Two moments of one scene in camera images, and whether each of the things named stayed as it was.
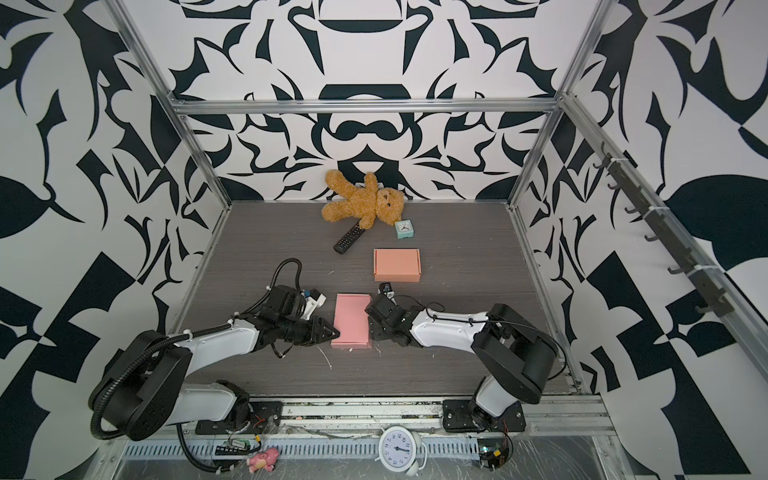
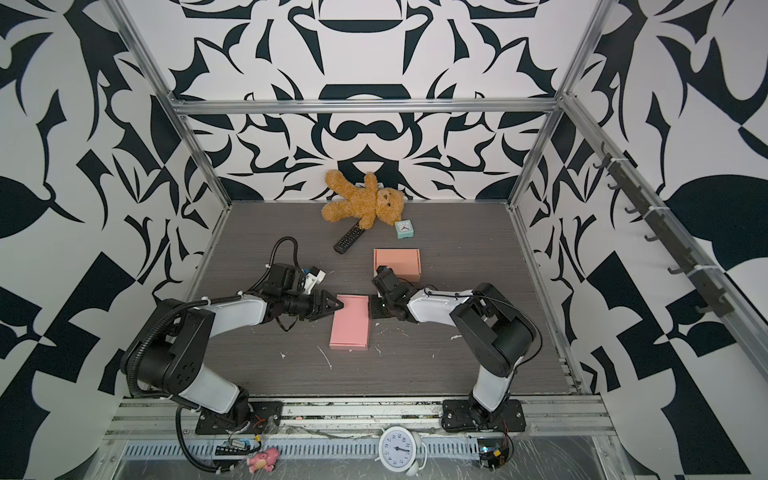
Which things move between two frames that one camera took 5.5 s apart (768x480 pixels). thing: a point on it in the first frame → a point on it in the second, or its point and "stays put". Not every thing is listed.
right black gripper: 375,332 → 373,307
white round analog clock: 399,450 stays put
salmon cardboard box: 397,264 stays put
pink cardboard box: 352,321 stays put
